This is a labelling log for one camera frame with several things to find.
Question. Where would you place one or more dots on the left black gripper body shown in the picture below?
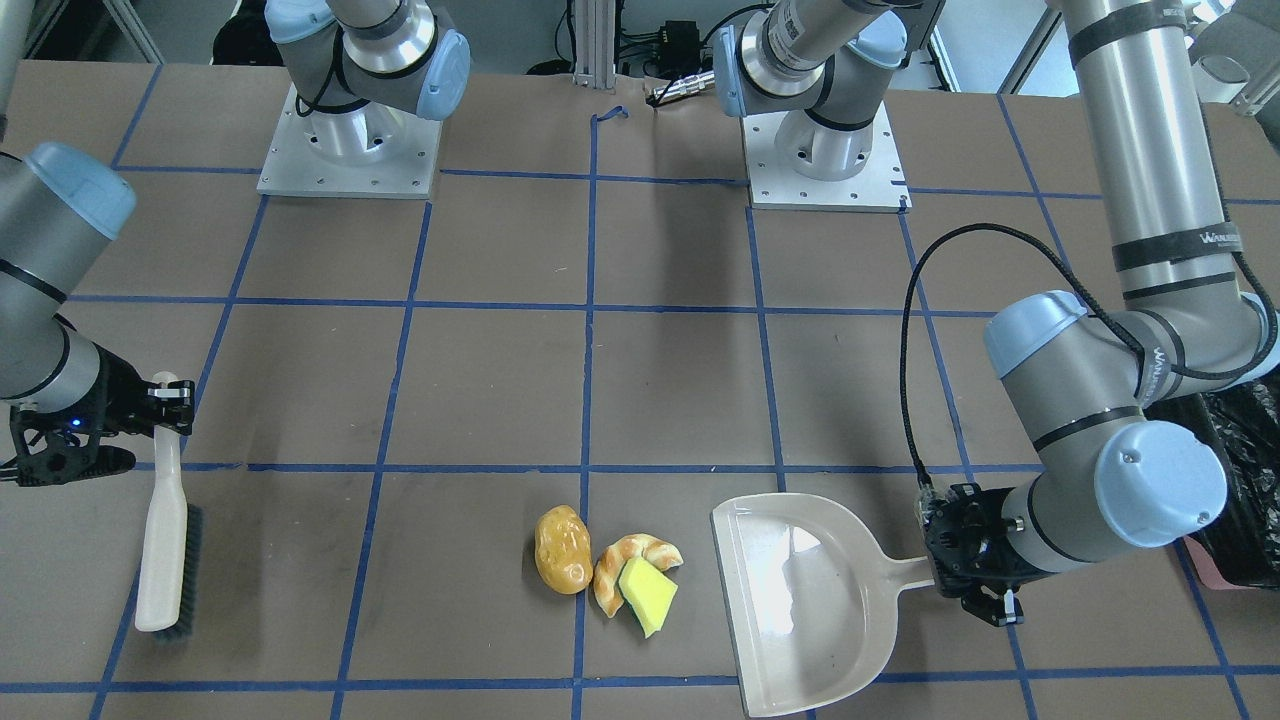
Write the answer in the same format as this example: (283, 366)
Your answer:
(990, 550)

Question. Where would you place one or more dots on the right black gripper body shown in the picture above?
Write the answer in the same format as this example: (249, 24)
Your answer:
(117, 392)

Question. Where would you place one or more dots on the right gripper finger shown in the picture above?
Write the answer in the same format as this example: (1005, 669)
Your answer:
(177, 419)
(172, 392)

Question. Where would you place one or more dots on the beige hand brush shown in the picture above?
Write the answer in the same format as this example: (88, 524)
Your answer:
(167, 593)

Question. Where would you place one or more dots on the beige plastic dustpan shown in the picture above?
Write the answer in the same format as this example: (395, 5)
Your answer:
(812, 598)

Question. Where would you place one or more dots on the yellow green sponge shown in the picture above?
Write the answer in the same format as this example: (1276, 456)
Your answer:
(649, 592)

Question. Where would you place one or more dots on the toy potato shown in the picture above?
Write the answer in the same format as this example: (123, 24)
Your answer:
(562, 550)

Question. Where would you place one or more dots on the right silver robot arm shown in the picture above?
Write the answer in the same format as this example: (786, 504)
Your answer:
(371, 84)

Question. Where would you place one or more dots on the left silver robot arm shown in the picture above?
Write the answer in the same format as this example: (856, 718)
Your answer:
(1081, 379)

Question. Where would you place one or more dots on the bin with black bag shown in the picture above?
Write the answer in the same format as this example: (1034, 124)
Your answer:
(1240, 549)

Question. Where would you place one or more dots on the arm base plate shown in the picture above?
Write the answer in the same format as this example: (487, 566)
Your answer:
(795, 164)
(375, 151)

